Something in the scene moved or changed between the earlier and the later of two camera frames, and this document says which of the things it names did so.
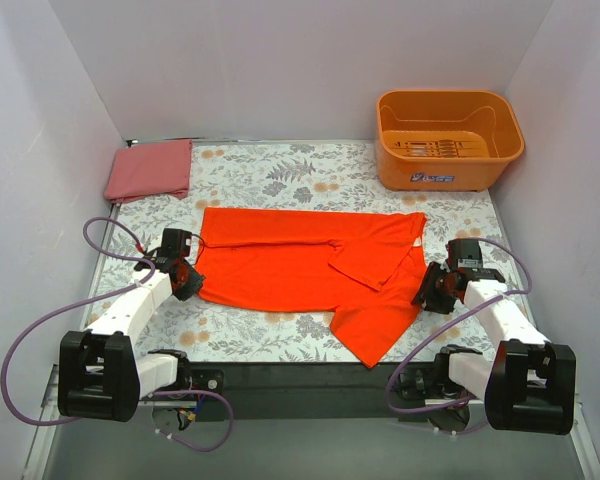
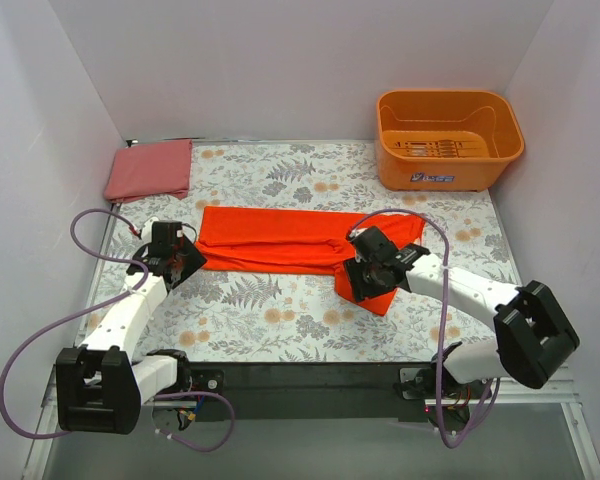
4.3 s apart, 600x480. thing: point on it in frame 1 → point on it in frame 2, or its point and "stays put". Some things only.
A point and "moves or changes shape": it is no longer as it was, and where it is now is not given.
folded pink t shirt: [149, 170] stays put
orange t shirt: [364, 266] moves or changes shape
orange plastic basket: [444, 141] stays put
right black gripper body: [431, 291] → [355, 281]
